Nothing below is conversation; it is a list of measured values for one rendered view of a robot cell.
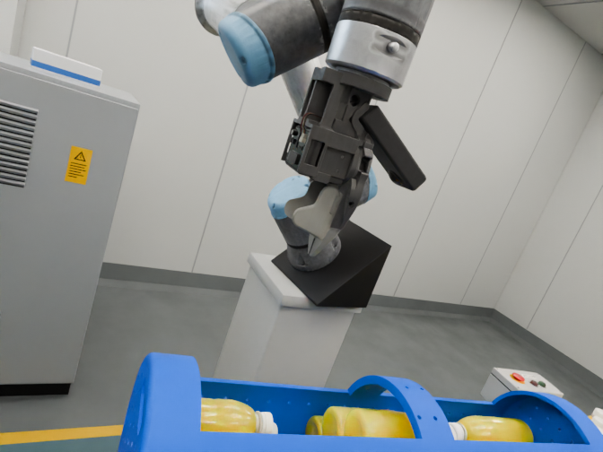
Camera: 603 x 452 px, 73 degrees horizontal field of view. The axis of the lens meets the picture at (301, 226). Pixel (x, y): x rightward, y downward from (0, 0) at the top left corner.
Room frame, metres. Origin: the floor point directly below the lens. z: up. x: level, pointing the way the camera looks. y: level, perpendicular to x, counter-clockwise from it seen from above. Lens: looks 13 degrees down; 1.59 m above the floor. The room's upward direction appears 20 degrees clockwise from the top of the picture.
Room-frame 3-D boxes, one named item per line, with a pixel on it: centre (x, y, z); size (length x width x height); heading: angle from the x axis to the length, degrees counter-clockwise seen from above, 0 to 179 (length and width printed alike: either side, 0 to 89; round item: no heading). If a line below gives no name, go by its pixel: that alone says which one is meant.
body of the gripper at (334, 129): (0.48, 0.00, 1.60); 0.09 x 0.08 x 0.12; 113
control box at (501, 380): (1.17, -0.81, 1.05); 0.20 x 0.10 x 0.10; 113
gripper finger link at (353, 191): (0.47, -0.03, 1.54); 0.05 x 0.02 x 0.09; 23
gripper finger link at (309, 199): (0.50, 0.00, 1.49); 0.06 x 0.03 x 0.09; 113
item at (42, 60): (1.70, 1.12, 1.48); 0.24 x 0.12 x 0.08; 129
